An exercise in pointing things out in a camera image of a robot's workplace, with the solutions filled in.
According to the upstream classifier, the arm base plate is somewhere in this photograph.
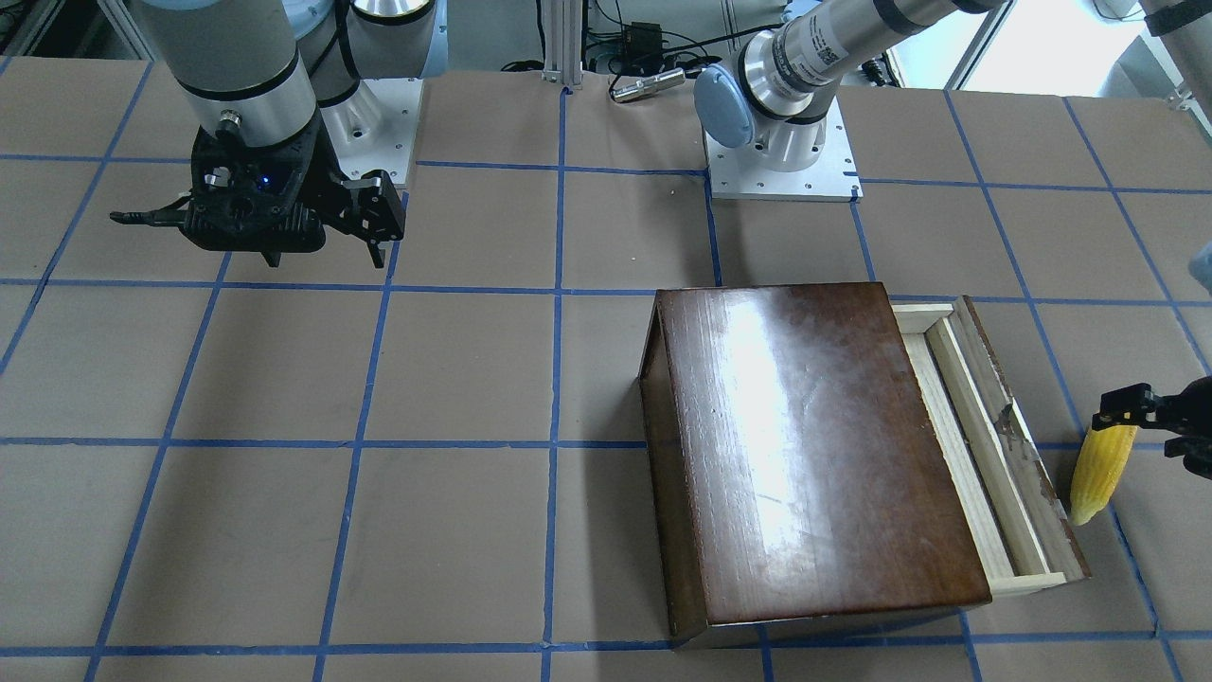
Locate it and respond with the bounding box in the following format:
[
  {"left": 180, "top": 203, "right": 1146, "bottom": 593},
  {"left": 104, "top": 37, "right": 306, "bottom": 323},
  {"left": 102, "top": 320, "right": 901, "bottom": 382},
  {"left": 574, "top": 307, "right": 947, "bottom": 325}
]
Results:
[
  {"left": 320, "top": 79, "right": 425, "bottom": 189},
  {"left": 703, "top": 94, "right": 864, "bottom": 204}
]

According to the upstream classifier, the dark wooden drawer cabinet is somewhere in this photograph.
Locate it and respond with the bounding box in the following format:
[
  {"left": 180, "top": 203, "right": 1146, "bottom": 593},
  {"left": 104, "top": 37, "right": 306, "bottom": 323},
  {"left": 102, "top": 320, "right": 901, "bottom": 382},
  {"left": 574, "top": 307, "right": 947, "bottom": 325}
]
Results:
[{"left": 638, "top": 283, "right": 991, "bottom": 648}]

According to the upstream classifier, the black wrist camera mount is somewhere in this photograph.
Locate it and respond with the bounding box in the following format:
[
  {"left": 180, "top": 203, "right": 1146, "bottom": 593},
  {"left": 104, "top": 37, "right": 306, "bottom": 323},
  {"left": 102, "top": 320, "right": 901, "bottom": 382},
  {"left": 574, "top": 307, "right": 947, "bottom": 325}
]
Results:
[{"left": 109, "top": 130, "right": 321, "bottom": 267}]

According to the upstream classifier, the wooden drawer with white handle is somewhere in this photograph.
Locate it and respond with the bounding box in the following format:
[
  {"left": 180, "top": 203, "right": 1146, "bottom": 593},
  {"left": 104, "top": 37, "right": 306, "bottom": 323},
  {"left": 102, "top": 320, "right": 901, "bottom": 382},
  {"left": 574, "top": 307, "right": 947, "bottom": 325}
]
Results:
[{"left": 893, "top": 296, "right": 1091, "bottom": 598}]

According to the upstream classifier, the yellow corn cob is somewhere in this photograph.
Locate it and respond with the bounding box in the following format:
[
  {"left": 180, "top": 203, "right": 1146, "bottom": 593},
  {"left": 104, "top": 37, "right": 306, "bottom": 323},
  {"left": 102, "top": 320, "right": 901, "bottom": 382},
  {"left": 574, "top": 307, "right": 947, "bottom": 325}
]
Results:
[{"left": 1070, "top": 424, "right": 1139, "bottom": 527}]

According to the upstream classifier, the black power adapter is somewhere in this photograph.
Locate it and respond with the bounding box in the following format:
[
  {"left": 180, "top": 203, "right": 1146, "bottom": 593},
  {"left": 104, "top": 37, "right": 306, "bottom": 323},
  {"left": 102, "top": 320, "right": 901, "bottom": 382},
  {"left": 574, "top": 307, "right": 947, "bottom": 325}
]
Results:
[{"left": 621, "top": 21, "right": 664, "bottom": 63}]

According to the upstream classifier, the silver cylindrical tool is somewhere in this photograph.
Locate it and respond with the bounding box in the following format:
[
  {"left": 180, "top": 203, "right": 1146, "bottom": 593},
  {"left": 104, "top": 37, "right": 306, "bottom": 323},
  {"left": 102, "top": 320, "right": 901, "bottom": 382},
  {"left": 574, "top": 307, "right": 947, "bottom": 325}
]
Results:
[{"left": 608, "top": 68, "right": 686, "bottom": 104}]

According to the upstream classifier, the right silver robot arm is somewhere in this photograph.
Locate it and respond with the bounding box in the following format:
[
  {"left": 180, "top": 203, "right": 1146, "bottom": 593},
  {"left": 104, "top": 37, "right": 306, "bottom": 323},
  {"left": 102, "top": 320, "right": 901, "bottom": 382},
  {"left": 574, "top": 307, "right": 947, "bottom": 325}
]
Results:
[{"left": 110, "top": 1, "right": 448, "bottom": 268}]

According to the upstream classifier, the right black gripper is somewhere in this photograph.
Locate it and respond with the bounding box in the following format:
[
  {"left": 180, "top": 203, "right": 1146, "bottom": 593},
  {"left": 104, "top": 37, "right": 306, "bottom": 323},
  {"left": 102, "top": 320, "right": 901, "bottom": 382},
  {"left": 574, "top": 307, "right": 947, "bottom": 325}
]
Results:
[{"left": 297, "top": 122, "right": 406, "bottom": 269}]

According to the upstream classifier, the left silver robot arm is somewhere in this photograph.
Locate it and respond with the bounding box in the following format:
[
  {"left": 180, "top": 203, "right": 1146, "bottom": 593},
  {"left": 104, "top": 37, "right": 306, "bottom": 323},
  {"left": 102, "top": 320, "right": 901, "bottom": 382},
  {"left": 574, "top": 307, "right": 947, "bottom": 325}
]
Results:
[{"left": 694, "top": 1, "right": 1210, "bottom": 478}]

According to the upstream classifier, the aluminium frame post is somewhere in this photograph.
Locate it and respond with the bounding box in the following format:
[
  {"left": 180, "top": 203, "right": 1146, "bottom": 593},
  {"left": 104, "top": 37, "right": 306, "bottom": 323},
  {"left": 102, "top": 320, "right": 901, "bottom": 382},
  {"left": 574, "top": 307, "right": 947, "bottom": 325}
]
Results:
[{"left": 538, "top": 0, "right": 587, "bottom": 94}]

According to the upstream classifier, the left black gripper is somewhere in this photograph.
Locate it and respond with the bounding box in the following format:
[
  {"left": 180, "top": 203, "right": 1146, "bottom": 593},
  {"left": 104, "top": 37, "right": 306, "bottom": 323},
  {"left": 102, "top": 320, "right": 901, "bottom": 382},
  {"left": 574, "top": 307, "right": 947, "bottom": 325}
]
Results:
[{"left": 1091, "top": 376, "right": 1211, "bottom": 478}]

